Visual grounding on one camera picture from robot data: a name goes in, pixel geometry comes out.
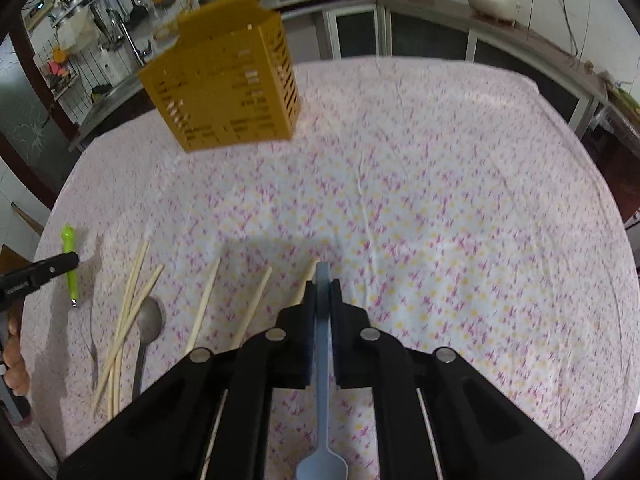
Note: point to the wooden chopstick four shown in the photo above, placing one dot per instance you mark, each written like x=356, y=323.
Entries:
x=251, y=309

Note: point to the blue-grey spoon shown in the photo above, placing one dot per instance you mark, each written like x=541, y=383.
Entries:
x=323, y=463

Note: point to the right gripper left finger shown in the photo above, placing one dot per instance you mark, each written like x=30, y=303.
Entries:
x=208, y=416

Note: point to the wooden chopstick five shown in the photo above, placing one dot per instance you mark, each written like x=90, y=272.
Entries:
x=308, y=276

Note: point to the wooden glass door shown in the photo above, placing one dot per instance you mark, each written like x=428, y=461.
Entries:
x=28, y=127

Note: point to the wooden chopstick two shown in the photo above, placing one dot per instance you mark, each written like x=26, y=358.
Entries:
x=121, y=337

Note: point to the wall utensil rack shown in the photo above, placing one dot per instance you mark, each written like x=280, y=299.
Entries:
x=93, y=21

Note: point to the kitchen counter cabinets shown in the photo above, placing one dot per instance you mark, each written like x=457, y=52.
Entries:
x=332, y=29

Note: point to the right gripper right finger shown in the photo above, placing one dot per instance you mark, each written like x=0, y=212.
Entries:
x=436, y=416

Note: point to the yellow slotted utensil holder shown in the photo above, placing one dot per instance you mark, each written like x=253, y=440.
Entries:
x=227, y=80

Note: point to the floral pink tablecloth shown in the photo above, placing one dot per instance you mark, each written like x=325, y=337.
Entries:
x=450, y=200

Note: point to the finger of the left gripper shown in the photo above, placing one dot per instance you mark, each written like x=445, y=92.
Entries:
x=18, y=284

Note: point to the person's left hand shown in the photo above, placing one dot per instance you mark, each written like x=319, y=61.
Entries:
x=16, y=377

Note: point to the wooden chopstick three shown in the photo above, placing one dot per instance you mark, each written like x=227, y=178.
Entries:
x=202, y=306

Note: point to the metal spoon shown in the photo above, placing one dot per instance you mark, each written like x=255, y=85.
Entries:
x=150, y=325

